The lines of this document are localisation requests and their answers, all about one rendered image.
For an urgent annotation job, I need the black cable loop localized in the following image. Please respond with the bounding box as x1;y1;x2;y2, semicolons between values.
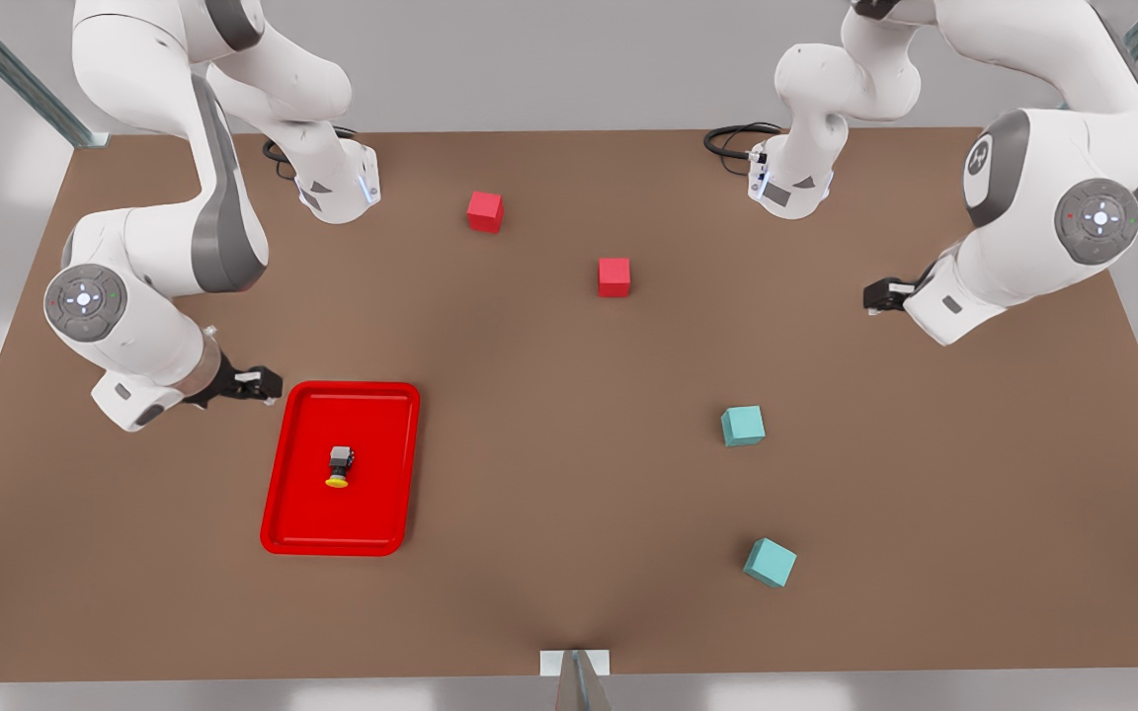
262;126;359;184
703;122;785;179

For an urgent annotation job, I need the red plastic tray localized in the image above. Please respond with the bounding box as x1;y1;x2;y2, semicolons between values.
260;381;422;557

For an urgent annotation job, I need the teal cube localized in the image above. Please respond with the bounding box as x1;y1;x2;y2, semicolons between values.
720;405;767;448
743;537;798;591

